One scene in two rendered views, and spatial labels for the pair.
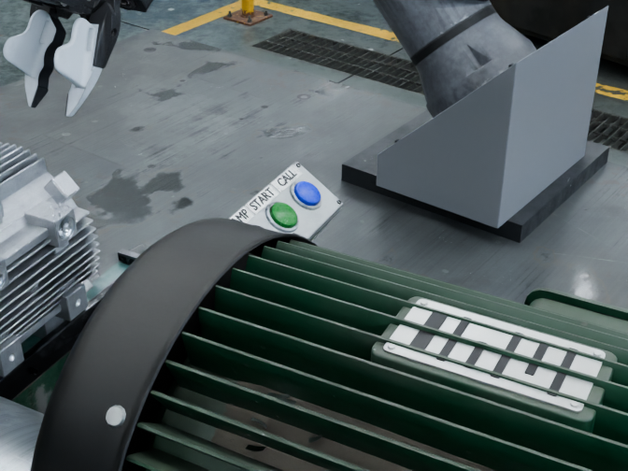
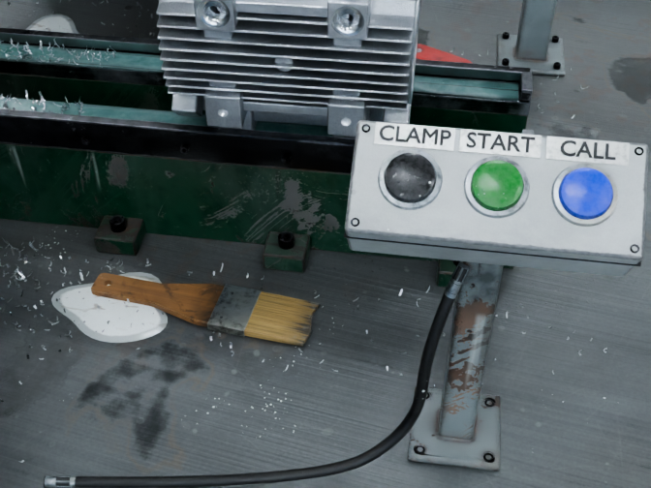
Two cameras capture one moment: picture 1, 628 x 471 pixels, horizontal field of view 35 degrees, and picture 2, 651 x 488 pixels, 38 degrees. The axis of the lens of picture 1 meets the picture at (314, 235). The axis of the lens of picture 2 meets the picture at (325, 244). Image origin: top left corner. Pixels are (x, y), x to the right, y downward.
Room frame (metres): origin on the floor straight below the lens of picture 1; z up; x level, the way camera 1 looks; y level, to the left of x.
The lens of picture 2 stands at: (0.61, -0.33, 1.41)
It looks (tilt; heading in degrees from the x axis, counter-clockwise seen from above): 43 degrees down; 71
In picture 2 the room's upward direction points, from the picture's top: straight up
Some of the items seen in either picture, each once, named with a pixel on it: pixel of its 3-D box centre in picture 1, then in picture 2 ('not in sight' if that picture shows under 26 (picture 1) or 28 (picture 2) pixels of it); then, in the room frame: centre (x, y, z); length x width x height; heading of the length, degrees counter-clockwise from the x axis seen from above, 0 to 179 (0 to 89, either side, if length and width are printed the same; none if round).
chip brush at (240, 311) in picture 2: not in sight; (201, 303); (0.70, 0.24, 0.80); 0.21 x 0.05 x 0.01; 146
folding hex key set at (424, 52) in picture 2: not in sight; (438, 64); (1.05, 0.52, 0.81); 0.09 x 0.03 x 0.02; 126
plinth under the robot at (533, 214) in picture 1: (477, 163); not in sight; (1.45, -0.27, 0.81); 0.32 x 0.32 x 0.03; 53
